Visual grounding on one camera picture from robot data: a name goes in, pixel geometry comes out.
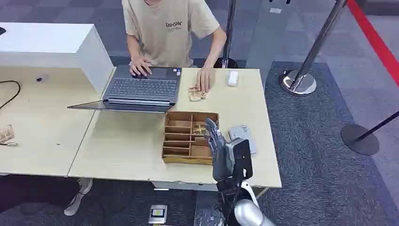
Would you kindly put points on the crumpled patterned card pile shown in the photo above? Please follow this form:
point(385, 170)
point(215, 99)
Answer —
point(7, 134)

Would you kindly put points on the white desk cabinet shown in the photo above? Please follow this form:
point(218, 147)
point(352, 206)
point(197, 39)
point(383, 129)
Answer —
point(46, 46)

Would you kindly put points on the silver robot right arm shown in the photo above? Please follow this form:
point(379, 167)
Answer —
point(249, 213)

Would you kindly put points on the black object on cabinet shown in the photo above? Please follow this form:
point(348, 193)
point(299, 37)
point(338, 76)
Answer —
point(2, 30)

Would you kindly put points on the grey card pack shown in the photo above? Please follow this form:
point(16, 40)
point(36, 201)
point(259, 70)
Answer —
point(244, 132)

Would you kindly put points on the small silver floor device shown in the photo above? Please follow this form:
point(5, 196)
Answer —
point(157, 214)

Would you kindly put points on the chrome stanchion post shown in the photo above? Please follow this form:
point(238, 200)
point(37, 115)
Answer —
point(307, 64)

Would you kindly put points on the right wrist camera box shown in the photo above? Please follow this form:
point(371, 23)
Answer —
point(241, 157)

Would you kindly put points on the grey laptop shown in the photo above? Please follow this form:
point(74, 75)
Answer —
point(142, 90)

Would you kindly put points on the small white box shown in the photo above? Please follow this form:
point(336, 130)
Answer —
point(233, 78)

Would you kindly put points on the patterned card stack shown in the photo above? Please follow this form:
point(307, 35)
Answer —
point(194, 95)

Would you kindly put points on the wooden compartment card box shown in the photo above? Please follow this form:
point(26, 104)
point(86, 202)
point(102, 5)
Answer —
point(180, 137)

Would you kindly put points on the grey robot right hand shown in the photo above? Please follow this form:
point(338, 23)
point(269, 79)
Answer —
point(220, 159)

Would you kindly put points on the black stanchion with round base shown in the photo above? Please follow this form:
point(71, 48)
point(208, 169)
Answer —
point(360, 138)

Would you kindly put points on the dark trouser leg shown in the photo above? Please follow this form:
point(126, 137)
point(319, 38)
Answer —
point(34, 192)

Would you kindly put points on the person's torso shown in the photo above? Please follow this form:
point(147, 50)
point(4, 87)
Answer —
point(168, 34)

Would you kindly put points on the dark stanchion post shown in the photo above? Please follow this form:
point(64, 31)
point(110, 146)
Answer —
point(229, 34)

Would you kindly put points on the pale sneaker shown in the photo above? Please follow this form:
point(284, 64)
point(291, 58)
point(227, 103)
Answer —
point(78, 196)

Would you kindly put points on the red barrier belt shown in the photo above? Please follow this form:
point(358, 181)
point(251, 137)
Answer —
point(374, 39)

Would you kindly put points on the dark grey floor mat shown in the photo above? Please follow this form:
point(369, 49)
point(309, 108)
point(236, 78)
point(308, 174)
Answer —
point(315, 171)

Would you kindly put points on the person's left hand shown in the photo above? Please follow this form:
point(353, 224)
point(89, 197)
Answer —
point(204, 79)

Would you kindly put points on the white floor label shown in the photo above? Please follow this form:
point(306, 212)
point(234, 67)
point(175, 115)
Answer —
point(275, 10)

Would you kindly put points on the patterned card in box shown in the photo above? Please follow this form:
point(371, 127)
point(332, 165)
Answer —
point(198, 129)

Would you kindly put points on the person's hand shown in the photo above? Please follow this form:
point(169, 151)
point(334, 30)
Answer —
point(140, 67)
point(204, 79)

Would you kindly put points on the person's right hand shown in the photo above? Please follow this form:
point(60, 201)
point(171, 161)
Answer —
point(140, 67)

